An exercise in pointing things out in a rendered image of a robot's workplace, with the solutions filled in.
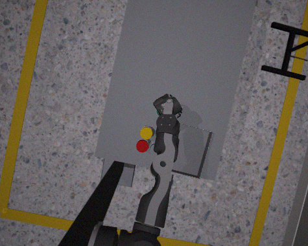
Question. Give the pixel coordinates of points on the clear bottle with grey cap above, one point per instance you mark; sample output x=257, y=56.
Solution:
x=151, y=148

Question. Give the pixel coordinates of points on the clear glass bottle with yellow cap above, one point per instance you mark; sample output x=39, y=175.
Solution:
x=146, y=132

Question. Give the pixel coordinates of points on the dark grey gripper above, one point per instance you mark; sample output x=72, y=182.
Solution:
x=160, y=101

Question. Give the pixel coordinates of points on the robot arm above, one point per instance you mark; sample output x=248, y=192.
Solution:
x=153, y=205

